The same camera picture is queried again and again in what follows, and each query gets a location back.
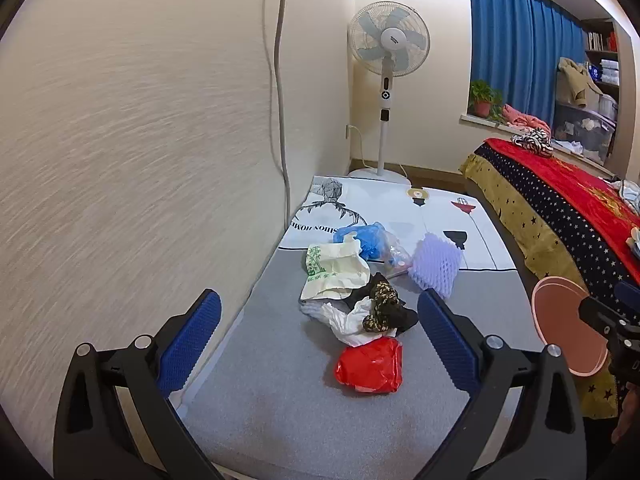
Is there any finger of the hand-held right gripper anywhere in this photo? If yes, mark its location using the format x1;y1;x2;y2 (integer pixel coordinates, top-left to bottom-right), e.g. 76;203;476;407
614;281;640;315
578;296;625;335

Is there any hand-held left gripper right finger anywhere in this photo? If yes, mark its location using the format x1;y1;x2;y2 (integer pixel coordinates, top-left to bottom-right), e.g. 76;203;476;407
417;289;587;480

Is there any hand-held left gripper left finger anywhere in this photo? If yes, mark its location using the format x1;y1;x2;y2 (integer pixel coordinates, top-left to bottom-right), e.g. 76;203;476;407
52;289;226;480

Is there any pink plastic bin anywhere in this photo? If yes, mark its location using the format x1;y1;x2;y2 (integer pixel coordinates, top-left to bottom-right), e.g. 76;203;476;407
531;276;612;378

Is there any black gold patterned wrapper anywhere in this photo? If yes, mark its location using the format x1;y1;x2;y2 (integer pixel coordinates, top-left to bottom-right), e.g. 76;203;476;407
345;272;420;338

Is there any foam fruit net sleeve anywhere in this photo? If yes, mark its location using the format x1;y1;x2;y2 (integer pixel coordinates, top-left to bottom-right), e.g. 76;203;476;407
407;232;463;300

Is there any red plastic bag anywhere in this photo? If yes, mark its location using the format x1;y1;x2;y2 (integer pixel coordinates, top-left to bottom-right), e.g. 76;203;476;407
334;337;404;395

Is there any clear plastic bag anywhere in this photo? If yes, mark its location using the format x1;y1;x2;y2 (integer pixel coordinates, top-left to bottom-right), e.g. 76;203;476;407
370;232;416;279

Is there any white plastic bag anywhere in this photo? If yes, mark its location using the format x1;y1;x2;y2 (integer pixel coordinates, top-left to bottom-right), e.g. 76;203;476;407
300;297;396;348

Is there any blue plastic bag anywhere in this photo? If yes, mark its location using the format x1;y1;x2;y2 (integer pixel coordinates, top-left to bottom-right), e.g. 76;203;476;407
334;222;388;261

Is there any cream paper bag green print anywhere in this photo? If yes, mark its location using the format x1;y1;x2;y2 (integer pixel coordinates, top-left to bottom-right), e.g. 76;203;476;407
300;241;371;302

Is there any person's right hand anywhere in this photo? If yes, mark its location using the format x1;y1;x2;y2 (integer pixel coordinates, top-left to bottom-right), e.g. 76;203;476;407
612;386;640;446

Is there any grey floor mat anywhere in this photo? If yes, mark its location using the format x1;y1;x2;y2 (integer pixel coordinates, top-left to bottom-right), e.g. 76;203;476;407
167;247;548;480

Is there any light blue cloth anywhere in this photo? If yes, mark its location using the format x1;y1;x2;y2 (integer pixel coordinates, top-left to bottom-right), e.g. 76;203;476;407
616;180;640;213

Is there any red starry blanket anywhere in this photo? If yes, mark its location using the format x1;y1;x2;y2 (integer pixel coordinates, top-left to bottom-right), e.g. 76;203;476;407
460;137;640;418

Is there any white printed floor mat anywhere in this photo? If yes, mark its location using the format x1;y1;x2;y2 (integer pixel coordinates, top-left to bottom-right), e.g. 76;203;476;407
277;175;518;272

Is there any clear storage box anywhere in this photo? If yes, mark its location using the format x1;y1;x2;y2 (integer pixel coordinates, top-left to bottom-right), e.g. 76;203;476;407
552;101;618;163

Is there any zebra patterned cloth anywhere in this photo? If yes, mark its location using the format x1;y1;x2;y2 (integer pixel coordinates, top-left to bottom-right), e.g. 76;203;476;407
511;128;555;157

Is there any pink cloth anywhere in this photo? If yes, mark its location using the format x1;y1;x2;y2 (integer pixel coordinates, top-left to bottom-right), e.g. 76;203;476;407
501;104;552;134

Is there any beige jacket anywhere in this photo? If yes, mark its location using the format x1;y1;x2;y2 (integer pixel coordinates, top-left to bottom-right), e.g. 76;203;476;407
556;57;604;109

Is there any white windowsill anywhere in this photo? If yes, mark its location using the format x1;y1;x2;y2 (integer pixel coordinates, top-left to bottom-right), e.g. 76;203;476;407
460;113;508;127

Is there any potted green plant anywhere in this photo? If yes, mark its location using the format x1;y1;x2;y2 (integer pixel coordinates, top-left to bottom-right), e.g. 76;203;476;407
468;80;506;121

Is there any wooden bookshelf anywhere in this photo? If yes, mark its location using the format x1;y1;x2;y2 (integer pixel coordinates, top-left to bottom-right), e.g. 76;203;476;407
580;19;623;111

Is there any blue curtain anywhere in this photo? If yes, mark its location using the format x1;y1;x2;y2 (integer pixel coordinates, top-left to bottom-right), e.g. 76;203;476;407
467;0;587;135

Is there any white standing fan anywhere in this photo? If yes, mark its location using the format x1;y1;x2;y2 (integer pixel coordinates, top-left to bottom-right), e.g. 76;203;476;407
347;2;432;183

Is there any white fan power cord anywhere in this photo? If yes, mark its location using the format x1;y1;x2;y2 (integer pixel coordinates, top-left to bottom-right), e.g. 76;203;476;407
349;126;415;184

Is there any thin wall cable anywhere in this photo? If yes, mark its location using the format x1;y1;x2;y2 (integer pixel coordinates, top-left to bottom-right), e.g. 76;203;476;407
262;0;276;171

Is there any grey wall conduit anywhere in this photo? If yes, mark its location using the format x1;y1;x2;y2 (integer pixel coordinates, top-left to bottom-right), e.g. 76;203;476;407
274;0;292;226

